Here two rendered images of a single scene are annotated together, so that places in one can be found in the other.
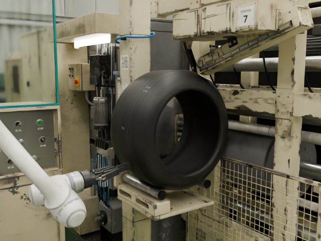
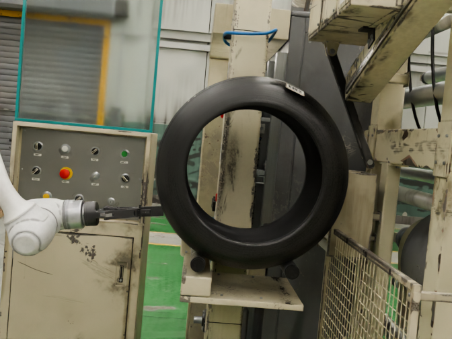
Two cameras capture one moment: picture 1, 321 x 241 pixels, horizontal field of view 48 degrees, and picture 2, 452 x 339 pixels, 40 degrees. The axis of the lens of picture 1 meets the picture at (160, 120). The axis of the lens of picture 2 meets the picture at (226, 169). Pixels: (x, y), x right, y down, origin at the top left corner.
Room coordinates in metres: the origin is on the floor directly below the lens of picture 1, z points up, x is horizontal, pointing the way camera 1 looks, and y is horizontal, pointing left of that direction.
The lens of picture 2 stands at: (0.06, -1.02, 1.28)
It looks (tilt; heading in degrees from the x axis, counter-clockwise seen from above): 3 degrees down; 32
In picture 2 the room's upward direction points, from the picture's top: 5 degrees clockwise
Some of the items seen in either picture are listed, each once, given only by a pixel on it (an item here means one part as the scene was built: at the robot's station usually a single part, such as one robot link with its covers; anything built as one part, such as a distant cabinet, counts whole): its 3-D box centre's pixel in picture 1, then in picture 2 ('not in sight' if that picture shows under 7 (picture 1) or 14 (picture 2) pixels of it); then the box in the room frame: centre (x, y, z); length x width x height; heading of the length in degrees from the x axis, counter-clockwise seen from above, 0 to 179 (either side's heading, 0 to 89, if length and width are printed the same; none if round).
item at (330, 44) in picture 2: (187, 44); (331, 49); (2.06, -0.15, 1.61); 0.06 x 0.06 x 0.05; 35
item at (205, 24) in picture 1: (227, 22); (366, 5); (1.86, -0.34, 1.71); 0.61 x 0.25 x 0.15; 35
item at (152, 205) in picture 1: (142, 197); (196, 273); (1.72, 0.09, 0.83); 0.36 x 0.09 x 0.06; 35
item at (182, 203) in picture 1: (164, 199); (238, 288); (1.80, -0.02, 0.80); 0.37 x 0.36 x 0.02; 125
